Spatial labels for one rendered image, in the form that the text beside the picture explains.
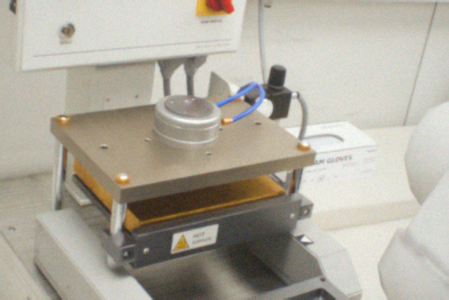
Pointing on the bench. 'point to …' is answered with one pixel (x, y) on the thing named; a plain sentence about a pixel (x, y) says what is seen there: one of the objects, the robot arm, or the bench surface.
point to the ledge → (369, 188)
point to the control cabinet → (117, 48)
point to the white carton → (334, 155)
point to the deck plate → (208, 278)
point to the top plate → (180, 144)
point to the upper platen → (232, 193)
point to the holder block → (305, 291)
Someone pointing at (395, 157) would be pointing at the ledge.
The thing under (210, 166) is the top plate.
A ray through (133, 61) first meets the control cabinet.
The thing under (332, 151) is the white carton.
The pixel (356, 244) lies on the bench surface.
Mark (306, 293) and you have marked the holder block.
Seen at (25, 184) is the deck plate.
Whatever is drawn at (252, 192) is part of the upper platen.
